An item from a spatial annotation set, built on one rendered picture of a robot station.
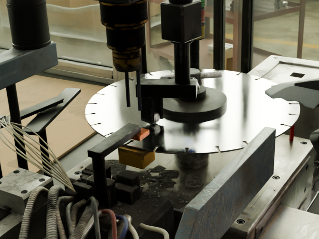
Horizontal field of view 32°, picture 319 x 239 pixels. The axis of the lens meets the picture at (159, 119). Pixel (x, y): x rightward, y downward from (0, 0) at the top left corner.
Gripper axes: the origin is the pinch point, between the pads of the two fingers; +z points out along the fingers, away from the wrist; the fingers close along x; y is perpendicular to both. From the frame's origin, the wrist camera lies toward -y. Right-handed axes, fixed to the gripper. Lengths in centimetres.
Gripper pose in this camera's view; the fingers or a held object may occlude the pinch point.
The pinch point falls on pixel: (285, 142)
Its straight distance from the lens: 78.5
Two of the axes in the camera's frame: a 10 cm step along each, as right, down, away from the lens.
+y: 6.8, -3.3, 6.6
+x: -4.4, -9.0, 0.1
